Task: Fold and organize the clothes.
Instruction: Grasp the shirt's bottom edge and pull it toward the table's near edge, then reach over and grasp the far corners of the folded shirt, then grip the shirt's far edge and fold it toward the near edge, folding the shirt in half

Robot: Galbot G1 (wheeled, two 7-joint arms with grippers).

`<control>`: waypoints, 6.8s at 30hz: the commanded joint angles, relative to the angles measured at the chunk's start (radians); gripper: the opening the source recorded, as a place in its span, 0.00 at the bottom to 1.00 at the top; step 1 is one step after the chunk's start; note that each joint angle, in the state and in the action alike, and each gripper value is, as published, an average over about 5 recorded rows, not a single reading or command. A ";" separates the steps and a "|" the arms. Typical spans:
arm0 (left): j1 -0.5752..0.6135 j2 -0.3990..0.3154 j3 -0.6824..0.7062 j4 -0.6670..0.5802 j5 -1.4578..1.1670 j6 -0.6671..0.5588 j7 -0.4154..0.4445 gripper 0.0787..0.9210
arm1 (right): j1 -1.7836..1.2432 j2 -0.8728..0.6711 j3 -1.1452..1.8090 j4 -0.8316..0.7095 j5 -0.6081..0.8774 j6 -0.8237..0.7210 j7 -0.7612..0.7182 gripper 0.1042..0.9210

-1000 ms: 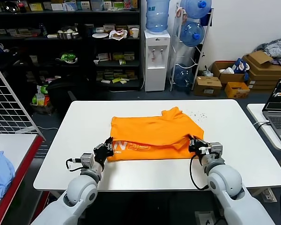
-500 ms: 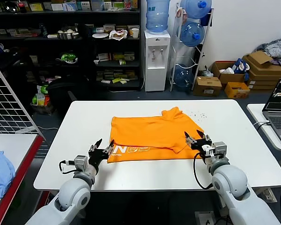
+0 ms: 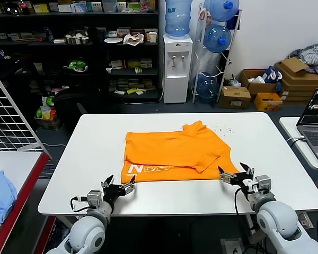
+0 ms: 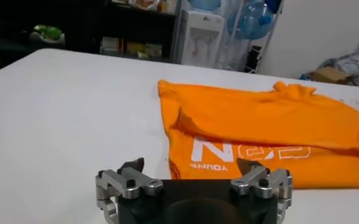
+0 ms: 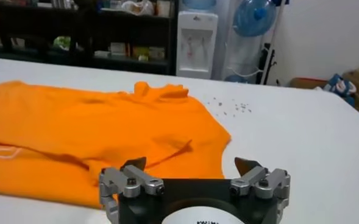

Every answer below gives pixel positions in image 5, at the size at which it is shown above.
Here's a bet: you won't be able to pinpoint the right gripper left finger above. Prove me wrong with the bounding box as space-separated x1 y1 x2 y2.
98 156 165 224

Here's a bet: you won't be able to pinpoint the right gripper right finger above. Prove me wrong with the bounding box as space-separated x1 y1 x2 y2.
229 156 291 224

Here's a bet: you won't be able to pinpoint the orange t-shirt with white print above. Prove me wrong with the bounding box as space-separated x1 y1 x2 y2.
0 80 232 210

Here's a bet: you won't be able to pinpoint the scattered small crumbs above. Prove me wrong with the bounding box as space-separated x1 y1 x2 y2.
206 97 253 118

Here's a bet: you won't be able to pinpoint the open cardboard box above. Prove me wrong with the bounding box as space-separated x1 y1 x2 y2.
290 77 328 89

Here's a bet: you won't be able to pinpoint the blue and white bag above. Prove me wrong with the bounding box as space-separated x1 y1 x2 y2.
324 74 357 99

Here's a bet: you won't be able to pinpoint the white water dispenser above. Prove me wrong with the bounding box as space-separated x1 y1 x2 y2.
176 10 219 80

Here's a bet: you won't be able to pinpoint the blue water jug lying level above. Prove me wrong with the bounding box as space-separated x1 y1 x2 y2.
232 0 277 38

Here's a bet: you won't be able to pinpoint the bowl of green vegetables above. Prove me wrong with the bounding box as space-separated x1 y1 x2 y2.
52 35 72 51

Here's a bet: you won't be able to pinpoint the black shelving unit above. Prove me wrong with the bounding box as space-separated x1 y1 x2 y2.
0 0 180 76

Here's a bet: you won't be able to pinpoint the plastic bag with food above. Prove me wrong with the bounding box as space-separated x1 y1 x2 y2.
121 0 155 16

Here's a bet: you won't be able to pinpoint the white paper cup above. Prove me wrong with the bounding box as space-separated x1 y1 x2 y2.
156 0 171 18

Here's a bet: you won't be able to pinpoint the upright blue water jug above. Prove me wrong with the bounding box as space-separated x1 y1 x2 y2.
182 0 217 10

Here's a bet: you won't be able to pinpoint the white wire jug rack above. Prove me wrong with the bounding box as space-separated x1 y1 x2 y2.
221 0 286 86

